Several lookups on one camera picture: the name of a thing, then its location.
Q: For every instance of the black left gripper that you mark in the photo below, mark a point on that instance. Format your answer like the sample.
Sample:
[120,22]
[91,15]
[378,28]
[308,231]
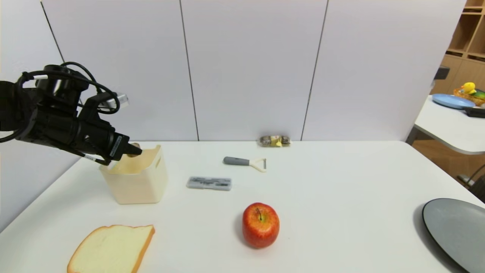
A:
[118,148]

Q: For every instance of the small brown wooden cylinder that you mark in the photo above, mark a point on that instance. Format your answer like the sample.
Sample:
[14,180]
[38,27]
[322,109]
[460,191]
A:
[134,149]

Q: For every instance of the cream plastic storage box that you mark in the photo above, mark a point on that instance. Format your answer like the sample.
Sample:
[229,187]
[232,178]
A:
[138,184]

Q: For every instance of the black box on partition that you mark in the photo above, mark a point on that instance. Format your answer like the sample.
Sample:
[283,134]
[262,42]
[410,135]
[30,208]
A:
[441,72]

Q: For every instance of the black flat object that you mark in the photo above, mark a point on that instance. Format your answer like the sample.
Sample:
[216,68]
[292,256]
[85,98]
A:
[476,111]

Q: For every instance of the grey rectangular case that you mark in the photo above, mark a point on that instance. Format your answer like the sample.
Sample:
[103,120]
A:
[209,183]

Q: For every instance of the white bread slice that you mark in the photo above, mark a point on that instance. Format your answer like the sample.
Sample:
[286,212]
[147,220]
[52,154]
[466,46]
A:
[111,250]

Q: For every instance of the wrapped candy packet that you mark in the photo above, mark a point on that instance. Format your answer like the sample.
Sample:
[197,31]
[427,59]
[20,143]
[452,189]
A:
[274,141]

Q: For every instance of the red apple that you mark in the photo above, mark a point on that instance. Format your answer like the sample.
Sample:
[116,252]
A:
[260,226]

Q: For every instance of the white side table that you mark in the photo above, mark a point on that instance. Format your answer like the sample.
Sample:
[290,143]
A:
[447,127]

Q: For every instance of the light blue plate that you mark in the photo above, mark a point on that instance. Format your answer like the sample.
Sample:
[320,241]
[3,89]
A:
[452,101]

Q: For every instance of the dark grey round plate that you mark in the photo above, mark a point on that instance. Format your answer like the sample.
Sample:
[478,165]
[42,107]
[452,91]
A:
[458,231]

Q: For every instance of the yellow duck toy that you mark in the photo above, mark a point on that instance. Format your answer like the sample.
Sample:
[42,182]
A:
[469,87]

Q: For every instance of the wicker basket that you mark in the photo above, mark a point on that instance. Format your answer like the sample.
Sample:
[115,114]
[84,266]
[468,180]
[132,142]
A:
[473,98]

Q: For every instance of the wooden shelf cabinet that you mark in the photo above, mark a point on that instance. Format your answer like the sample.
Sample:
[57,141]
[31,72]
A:
[464,45]

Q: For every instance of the black chair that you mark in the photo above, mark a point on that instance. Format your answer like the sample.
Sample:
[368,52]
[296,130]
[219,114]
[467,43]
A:
[478,186]

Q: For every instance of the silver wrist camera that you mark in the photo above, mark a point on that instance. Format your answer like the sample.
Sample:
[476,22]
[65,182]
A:
[118,101]

